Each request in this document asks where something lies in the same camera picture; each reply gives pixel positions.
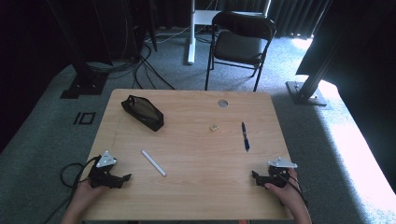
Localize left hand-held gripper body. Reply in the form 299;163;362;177
88;150;125;189

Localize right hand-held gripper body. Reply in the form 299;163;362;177
262;156;299;189

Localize white pen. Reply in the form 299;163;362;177
140;149;168;177

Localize blue pen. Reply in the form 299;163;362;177
241;121;251;153

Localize black pencil case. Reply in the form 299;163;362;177
120;94;165;133

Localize person's right hand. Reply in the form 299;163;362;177
264;167;303;214

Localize person's left hand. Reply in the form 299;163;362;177
73;178;108;213

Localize black tape floor marks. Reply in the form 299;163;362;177
72;111;97;126

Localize black metal stand flat base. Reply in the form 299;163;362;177
285;0;348;107

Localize black metal stand square base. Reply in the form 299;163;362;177
46;0;110;100

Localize black folding chair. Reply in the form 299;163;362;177
204;10;277;92

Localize dark pleated curtain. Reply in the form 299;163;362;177
199;0;332;40

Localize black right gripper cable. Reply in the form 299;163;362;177
278;171;310;210

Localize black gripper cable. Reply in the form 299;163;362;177
278;171;310;210
42;155;102;224

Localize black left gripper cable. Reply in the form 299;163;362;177
42;155;102;224

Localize bundle of floor cables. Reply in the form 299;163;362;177
85;12;177;91

